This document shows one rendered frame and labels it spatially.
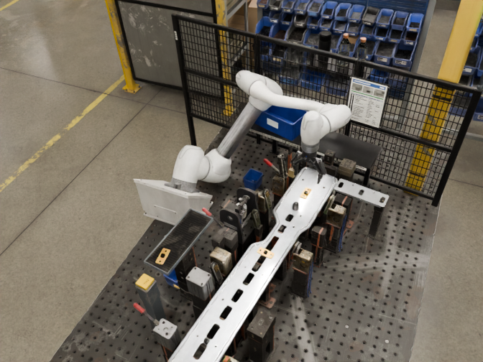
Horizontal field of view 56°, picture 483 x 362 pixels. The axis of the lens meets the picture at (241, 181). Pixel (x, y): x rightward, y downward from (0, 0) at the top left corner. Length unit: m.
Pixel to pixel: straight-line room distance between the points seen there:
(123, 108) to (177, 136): 0.80
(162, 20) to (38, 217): 2.11
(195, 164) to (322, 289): 1.02
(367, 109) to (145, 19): 2.66
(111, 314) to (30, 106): 3.41
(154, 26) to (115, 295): 2.85
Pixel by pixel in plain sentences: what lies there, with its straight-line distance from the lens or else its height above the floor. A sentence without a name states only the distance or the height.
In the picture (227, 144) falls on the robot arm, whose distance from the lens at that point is 2.82.
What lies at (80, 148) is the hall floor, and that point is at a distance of 4.74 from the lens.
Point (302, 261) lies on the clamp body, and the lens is 2.27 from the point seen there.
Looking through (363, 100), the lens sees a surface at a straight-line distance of 2.75.
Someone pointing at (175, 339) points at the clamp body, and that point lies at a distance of 2.12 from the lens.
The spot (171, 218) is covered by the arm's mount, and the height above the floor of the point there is 0.76.
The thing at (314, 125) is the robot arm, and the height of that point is 1.52.
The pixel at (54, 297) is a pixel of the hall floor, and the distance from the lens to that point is 3.66.
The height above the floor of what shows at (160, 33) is 0.77.
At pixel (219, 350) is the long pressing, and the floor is 1.00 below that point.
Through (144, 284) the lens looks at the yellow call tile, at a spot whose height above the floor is 1.16.
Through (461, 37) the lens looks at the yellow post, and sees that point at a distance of 2.49.
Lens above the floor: 2.88
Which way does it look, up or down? 45 degrees down
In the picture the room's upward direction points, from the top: 3 degrees counter-clockwise
